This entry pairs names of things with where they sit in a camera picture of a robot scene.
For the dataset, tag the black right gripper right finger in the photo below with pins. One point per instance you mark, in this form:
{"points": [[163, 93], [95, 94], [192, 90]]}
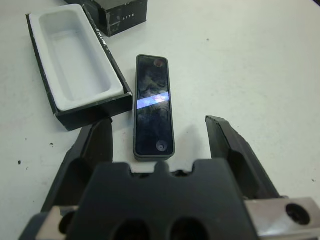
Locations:
{"points": [[235, 152]]}

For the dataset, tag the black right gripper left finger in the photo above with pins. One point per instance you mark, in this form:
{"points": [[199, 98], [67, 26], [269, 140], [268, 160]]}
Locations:
{"points": [[100, 142]]}

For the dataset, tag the slim black camera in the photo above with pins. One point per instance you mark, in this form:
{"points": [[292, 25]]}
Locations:
{"points": [[153, 120]]}

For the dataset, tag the black box lid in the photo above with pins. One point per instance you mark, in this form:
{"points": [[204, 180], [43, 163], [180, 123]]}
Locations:
{"points": [[125, 15]]}

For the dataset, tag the black box base white insert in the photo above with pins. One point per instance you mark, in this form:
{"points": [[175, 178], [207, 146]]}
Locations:
{"points": [[75, 75]]}

